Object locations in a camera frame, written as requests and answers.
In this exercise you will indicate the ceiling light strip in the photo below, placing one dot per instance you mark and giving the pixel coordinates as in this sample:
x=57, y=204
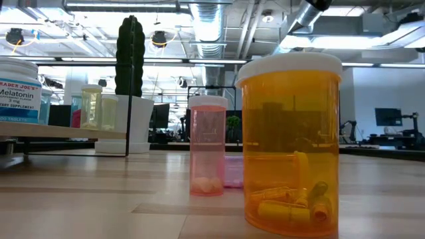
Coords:
x=216, y=61

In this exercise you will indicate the black aluminium table frame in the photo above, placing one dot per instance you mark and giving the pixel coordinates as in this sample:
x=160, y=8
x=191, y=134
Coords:
x=166, y=146

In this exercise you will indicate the yellow translucent pill bottle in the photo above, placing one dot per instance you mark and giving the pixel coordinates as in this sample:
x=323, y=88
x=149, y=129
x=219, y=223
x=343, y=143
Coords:
x=110, y=114
x=91, y=109

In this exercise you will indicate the black metal shelf frame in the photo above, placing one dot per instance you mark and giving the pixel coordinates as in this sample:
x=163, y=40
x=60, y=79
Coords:
x=129, y=139

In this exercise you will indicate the black background robot arm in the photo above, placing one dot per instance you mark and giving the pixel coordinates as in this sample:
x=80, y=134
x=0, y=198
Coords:
x=348, y=127

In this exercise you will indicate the green cactus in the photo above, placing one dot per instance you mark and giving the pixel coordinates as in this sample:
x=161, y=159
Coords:
x=136, y=56

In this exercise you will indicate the pink translucent pill bottle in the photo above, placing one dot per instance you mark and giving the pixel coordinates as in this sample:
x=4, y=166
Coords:
x=234, y=172
x=207, y=149

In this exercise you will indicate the silver slanted air duct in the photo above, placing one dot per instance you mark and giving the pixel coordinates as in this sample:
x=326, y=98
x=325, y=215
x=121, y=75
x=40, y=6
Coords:
x=305, y=16

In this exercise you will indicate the ceiling light panel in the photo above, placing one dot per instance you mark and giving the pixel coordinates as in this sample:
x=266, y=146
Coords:
x=315, y=42

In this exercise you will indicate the black round ceiling device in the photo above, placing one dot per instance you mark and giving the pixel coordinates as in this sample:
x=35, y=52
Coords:
x=182, y=82
x=102, y=83

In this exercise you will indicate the white melatonin bottle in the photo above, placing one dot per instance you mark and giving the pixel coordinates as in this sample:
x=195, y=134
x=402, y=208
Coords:
x=20, y=99

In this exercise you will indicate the small green background plant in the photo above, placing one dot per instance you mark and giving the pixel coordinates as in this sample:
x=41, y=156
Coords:
x=233, y=123

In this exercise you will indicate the silver ribbed air duct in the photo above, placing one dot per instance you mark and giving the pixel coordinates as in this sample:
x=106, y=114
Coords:
x=207, y=30

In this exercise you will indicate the dark monitor on arm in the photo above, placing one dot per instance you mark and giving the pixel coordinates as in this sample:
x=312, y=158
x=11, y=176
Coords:
x=388, y=117

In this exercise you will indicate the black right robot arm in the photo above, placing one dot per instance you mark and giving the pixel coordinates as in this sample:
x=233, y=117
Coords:
x=320, y=3

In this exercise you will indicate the wooden shelf board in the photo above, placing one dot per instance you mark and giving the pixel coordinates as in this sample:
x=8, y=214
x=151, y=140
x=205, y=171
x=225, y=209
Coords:
x=50, y=131

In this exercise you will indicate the large orange pill bottle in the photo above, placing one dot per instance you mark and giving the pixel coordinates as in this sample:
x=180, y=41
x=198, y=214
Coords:
x=292, y=132

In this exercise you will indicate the white ceiling sensor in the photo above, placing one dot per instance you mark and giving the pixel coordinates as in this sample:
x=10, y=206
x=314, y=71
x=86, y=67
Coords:
x=267, y=18

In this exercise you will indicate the blue translucent pill bottle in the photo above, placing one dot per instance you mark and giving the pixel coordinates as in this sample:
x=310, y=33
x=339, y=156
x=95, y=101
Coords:
x=46, y=109

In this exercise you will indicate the black rectangular stand frame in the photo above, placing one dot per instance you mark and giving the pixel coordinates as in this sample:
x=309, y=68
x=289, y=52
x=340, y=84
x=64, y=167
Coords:
x=212, y=87

